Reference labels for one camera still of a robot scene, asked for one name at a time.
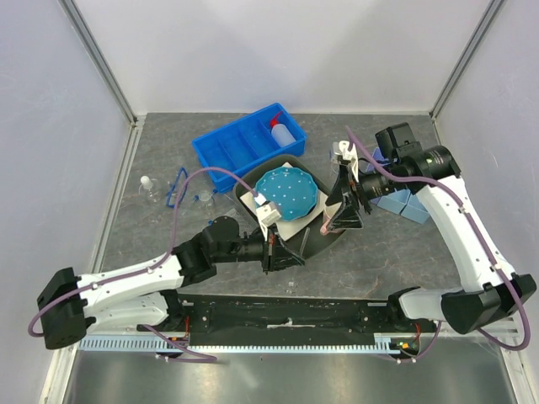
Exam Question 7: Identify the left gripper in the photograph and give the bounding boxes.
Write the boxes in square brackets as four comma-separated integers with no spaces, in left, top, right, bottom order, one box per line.
[214,222,305,275]

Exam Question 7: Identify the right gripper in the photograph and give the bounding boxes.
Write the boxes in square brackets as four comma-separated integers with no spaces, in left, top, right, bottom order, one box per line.
[325,162,408,231]

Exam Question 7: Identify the glass stirring rod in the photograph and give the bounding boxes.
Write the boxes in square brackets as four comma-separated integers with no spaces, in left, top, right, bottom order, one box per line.
[299,227,311,257]

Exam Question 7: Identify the white wash bottle red cap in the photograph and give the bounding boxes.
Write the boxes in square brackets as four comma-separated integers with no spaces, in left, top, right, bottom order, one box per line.
[269,112,295,147]

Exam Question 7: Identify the glass flask with stopper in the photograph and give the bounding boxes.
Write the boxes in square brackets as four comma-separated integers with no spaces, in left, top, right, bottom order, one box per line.
[138,175,162,203]

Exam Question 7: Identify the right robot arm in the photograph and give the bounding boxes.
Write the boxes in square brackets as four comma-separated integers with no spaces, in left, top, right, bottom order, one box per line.
[323,123,536,338]

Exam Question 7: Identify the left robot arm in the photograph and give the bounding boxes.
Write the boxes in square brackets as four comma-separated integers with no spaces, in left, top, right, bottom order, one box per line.
[31,216,305,350]

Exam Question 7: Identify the pink ceramic mug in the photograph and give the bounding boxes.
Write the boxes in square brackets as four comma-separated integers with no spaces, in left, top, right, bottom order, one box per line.
[320,203,342,236]

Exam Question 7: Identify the teal polka dot plate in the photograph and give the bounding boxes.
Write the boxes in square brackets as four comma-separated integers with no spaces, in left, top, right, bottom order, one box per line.
[255,166,318,222]

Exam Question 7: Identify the dark green tray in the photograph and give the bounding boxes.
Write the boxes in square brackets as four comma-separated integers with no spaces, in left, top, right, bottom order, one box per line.
[243,154,343,259]

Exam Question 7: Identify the clear acrylic tube rack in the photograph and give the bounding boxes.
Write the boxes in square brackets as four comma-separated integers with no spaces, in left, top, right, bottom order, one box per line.
[228,207,251,222]

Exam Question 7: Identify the light blue three-compartment box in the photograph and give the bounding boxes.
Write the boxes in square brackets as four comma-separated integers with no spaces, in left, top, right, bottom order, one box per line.
[366,146,430,224]

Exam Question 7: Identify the glass jar with lid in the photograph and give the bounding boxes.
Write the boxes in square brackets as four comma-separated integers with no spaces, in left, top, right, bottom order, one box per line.
[198,190,215,207]

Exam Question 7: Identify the blue divided storage bin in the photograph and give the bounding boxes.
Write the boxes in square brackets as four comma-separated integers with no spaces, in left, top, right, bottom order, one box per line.
[192,103,307,177]

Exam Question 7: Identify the blue safety glasses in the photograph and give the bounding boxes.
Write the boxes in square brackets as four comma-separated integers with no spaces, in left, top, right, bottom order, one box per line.
[165,167,189,209]

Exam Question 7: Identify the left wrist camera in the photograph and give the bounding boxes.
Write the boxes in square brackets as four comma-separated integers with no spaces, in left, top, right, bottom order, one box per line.
[255,201,281,228]

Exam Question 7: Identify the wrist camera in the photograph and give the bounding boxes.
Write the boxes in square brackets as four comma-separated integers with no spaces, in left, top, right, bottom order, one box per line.
[255,201,281,228]
[330,141,358,165]

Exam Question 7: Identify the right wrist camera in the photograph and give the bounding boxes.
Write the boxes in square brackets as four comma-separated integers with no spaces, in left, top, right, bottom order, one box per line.
[330,141,358,165]

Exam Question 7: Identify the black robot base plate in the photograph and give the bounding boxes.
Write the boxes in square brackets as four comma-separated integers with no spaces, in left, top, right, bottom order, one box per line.
[155,292,436,346]

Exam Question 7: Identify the right aluminium frame post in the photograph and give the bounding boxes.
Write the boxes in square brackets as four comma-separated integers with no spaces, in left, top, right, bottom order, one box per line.
[430,0,506,122]

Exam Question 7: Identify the aluminium frame post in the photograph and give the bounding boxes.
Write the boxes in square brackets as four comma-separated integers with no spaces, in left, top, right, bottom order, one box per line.
[58,0,138,125]
[430,0,506,122]

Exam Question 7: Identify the left aluminium frame post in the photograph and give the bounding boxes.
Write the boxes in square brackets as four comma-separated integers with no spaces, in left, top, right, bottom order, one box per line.
[58,0,138,125]

